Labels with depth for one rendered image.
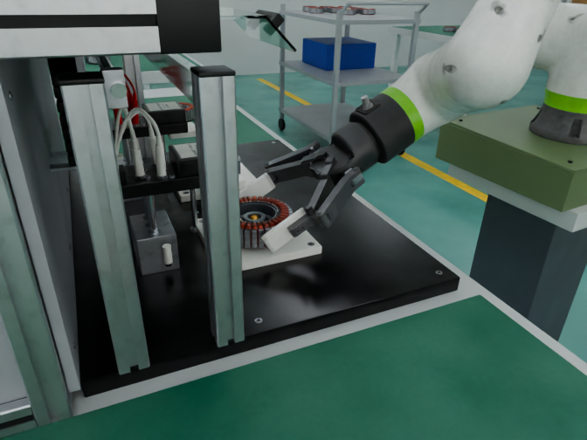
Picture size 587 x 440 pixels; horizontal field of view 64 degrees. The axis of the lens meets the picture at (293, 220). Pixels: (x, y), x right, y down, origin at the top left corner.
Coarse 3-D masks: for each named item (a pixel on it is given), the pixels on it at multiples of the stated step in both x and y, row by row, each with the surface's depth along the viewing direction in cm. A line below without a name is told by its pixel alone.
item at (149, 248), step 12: (132, 216) 64; (144, 216) 64; (156, 216) 65; (132, 228) 62; (144, 228) 61; (168, 228) 62; (144, 240) 59; (156, 240) 60; (168, 240) 60; (144, 252) 60; (156, 252) 60; (144, 264) 60; (156, 264) 61
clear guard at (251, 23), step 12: (228, 12) 81; (240, 12) 81; (252, 12) 82; (240, 24) 97; (252, 24) 88; (264, 24) 82; (252, 36) 98; (264, 36) 89; (276, 36) 82; (288, 48) 83
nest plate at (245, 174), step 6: (240, 162) 96; (246, 168) 93; (240, 174) 90; (246, 174) 90; (246, 180) 88; (252, 180) 88; (180, 192) 82; (186, 192) 82; (198, 192) 82; (180, 198) 81; (186, 198) 81; (198, 198) 82
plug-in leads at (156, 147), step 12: (120, 108) 53; (120, 132) 54; (132, 132) 54; (156, 132) 55; (132, 144) 55; (156, 144) 55; (120, 156) 55; (156, 156) 56; (120, 168) 55; (144, 168) 60; (156, 168) 57
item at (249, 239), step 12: (240, 204) 70; (252, 204) 71; (264, 204) 71; (276, 204) 70; (240, 216) 71; (264, 216) 69; (276, 216) 67; (288, 216) 68; (240, 228) 64; (252, 228) 64; (264, 228) 64; (252, 240) 64
